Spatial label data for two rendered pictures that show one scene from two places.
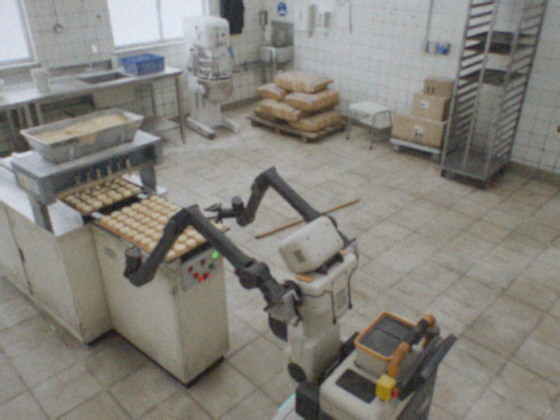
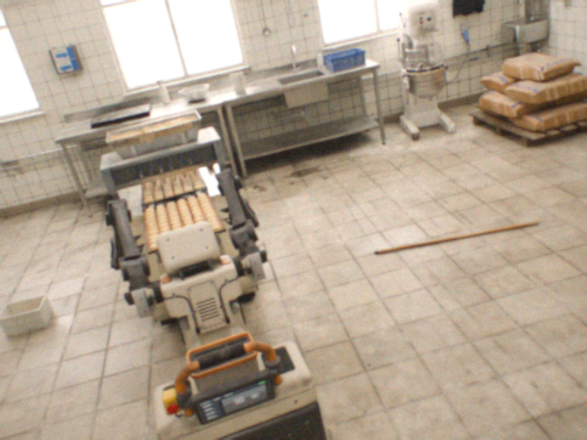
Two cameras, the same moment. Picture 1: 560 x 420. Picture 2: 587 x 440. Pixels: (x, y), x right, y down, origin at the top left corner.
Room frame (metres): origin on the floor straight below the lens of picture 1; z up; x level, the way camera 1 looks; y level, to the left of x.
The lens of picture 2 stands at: (0.35, -1.61, 2.07)
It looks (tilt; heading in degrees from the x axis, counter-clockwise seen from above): 25 degrees down; 39
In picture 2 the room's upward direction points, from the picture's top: 12 degrees counter-clockwise
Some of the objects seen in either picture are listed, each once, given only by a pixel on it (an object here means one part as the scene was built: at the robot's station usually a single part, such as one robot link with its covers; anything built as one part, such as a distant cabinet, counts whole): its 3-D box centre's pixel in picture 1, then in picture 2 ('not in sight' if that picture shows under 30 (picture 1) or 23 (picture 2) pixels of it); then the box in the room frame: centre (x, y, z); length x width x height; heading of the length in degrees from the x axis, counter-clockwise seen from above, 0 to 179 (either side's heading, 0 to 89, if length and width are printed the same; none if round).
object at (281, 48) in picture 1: (278, 44); (527, 20); (7.23, 0.08, 0.93); 0.99 x 0.38 x 1.09; 45
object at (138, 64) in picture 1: (144, 63); (344, 59); (5.82, 1.62, 0.95); 0.40 x 0.30 x 0.14; 138
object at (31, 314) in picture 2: not in sight; (26, 315); (1.90, 2.28, 0.08); 0.30 x 0.22 x 0.16; 133
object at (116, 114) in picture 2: not in sight; (120, 113); (4.06, 3.35, 0.93); 0.60 x 0.40 x 0.01; 136
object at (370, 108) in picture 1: (371, 123); not in sight; (5.84, -1.10, 0.23); 0.45 x 0.45 x 0.46; 37
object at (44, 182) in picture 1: (95, 176); (167, 172); (2.55, 1.07, 1.01); 0.72 x 0.33 x 0.34; 140
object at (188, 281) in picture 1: (201, 267); not in sight; (1.99, 0.41, 0.77); 0.24 x 0.04 x 0.14; 140
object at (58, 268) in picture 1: (73, 236); (185, 227); (2.86, 1.44, 0.42); 1.28 x 0.72 x 0.84; 50
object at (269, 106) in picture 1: (286, 107); (513, 100); (6.21, -0.04, 0.32); 0.72 x 0.42 x 0.17; 49
